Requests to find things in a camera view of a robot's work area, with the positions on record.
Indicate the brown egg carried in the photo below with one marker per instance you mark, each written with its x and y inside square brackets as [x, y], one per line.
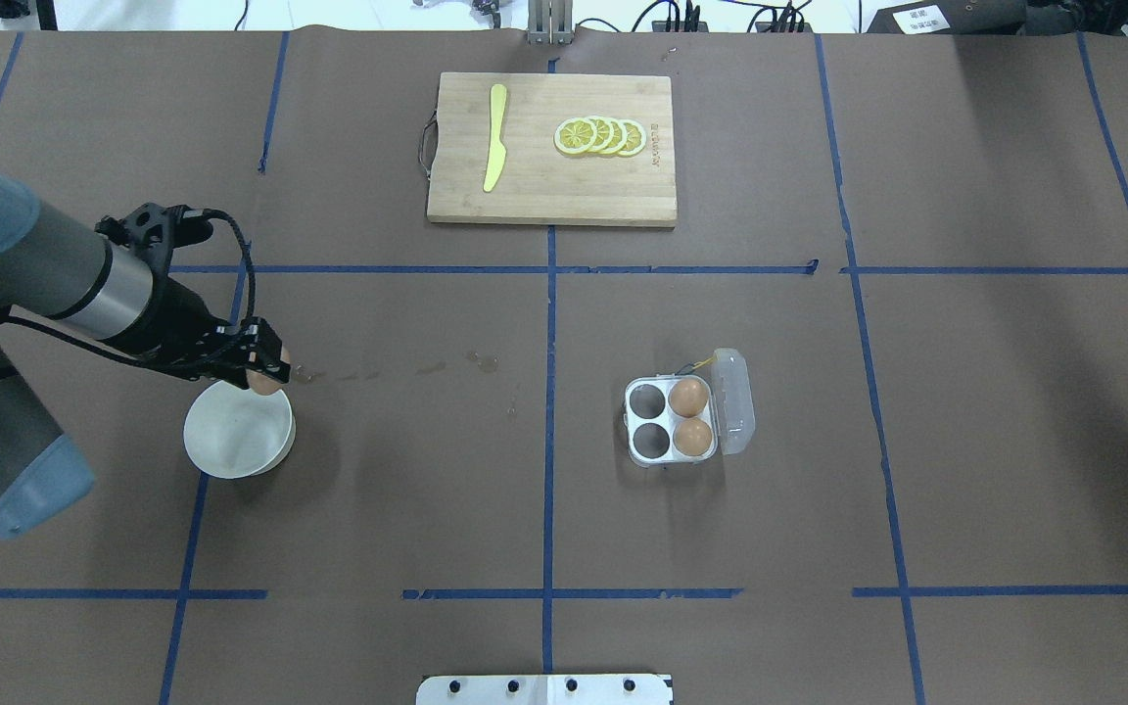
[265, 385]

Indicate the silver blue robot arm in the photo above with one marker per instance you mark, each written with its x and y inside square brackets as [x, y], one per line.
[108, 289]

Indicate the brown egg in box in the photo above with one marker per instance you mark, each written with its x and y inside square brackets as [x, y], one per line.
[689, 396]
[693, 438]

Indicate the clear plastic egg box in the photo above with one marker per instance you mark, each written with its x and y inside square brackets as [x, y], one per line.
[649, 421]

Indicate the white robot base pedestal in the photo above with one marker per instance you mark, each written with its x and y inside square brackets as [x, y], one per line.
[638, 688]

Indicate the lemon slice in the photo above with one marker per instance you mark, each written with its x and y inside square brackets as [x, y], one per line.
[634, 138]
[575, 136]
[603, 133]
[617, 138]

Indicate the wooden cutting board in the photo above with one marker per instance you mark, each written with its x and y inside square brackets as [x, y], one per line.
[539, 186]

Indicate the brown egg lower in box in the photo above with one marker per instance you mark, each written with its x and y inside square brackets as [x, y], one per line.
[693, 438]

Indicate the white paper bowl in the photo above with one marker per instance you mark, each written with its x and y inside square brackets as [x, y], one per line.
[232, 433]

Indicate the brown egg upper in box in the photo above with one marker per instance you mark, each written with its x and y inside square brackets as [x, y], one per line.
[689, 396]

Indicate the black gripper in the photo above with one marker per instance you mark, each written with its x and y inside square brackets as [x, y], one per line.
[175, 322]

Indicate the black box with label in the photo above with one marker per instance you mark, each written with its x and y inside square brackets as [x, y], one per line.
[949, 17]

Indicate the yellow plastic knife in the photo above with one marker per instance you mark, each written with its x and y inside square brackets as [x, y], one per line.
[496, 154]

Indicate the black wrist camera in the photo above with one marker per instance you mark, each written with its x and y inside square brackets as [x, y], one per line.
[153, 231]

